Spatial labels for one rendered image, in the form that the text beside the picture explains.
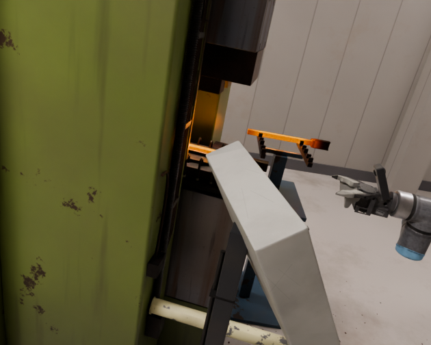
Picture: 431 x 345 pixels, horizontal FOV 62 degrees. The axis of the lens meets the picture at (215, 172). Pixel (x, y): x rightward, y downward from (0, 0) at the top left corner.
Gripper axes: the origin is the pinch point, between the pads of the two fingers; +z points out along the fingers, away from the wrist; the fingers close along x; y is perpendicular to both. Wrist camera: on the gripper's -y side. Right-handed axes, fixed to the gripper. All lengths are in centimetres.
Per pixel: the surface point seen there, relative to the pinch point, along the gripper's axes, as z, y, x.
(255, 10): 35, -46, -17
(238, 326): 20, 36, -38
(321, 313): 10, -4, -70
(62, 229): 71, 14, -44
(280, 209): 20, -19, -69
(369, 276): -64, 100, 106
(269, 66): 43, -7, 268
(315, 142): 2, 5, 63
